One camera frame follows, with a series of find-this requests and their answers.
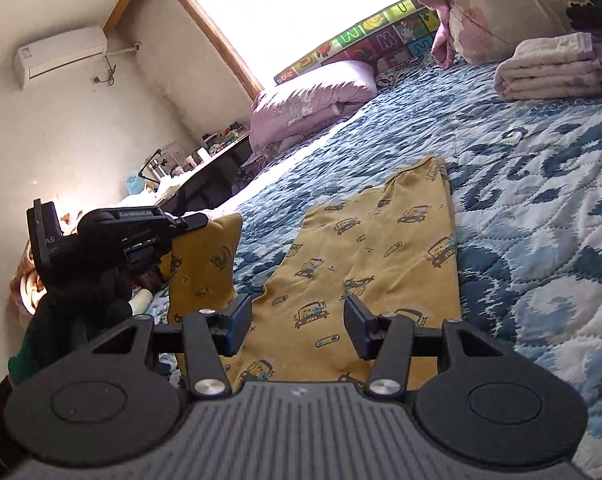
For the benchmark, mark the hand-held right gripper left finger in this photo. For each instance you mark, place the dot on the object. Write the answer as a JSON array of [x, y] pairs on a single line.
[[241, 321]]

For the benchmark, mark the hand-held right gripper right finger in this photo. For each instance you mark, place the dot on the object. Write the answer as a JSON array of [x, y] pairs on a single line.
[[357, 324]]

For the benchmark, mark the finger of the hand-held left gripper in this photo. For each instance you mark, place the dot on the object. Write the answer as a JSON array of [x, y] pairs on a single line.
[[191, 222], [151, 252]]

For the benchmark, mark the yellow cartoon print pajama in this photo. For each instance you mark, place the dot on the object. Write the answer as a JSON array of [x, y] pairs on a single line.
[[356, 240]]

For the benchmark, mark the person's left forearm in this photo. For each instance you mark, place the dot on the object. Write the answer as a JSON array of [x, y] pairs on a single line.
[[26, 360]]

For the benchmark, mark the person's left hand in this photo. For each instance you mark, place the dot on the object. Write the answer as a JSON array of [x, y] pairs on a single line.
[[108, 300]]

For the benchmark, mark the white cylinder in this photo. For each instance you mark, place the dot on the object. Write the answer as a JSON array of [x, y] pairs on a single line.
[[141, 302]]

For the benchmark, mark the dark desk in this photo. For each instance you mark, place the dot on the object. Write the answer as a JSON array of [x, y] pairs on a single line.
[[216, 170]]

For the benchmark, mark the blue round container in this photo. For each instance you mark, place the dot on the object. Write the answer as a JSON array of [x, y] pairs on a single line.
[[135, 185]]

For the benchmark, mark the white cup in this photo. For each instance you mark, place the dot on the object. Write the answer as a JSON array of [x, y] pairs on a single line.
[[202, 155]]

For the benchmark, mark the pink pillow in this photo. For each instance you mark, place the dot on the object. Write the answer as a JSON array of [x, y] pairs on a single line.
[[306, 100]]

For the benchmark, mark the white air conditioner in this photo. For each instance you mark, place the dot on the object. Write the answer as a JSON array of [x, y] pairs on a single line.
[[61, 57]]

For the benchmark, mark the blue white patterned quilt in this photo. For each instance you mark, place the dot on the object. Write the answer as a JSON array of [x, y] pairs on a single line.
[[531, 185]]

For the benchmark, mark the colourful alphabet play mat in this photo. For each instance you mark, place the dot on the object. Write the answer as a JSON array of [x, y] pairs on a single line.
[[361, 45]]

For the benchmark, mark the folded beige towel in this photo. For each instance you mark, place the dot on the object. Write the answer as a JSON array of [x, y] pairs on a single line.
[[546, 70]]

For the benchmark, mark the cream pink quilt bundle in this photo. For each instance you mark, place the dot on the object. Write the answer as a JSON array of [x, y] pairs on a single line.
[[501, 15]]

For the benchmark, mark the wooden window frame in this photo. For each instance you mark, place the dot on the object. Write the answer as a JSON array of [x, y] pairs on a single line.
[[211, 35]]

